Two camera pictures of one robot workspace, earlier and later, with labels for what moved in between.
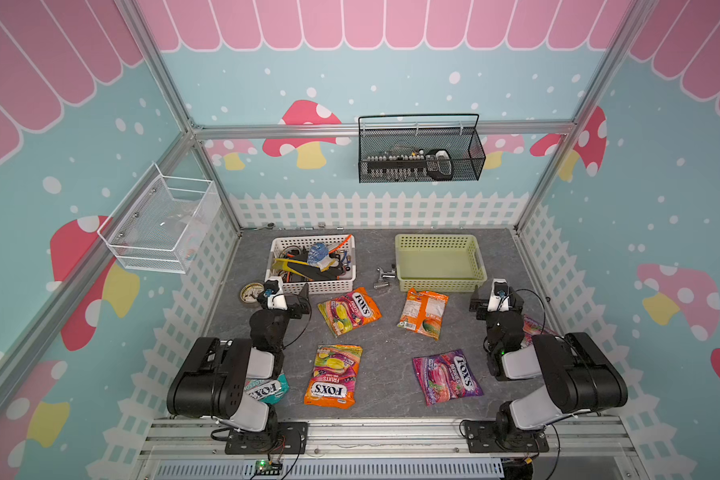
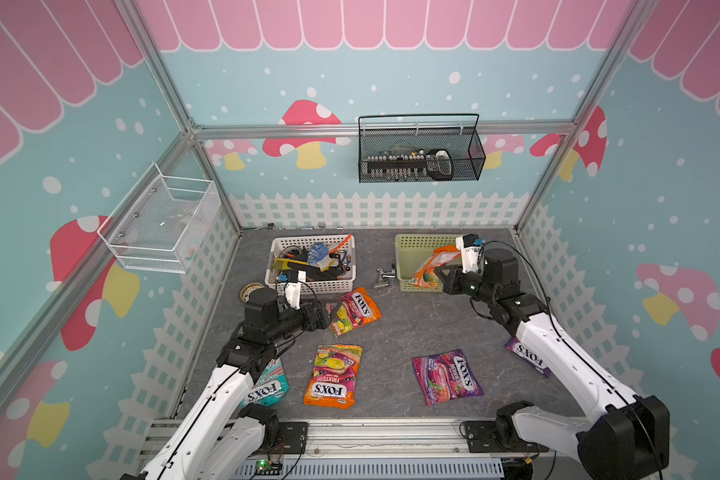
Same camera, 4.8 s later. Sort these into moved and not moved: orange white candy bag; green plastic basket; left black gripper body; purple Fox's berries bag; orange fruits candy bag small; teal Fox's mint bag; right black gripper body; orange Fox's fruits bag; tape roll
Moved: right black gripper body; orange white candy bag; left black gripper body
Not moved: green plastic basket; orange fruits candy bag small; purple Fox's berries bag; tape roll; teal Fox's mint bag; orange Fox's fruits bag
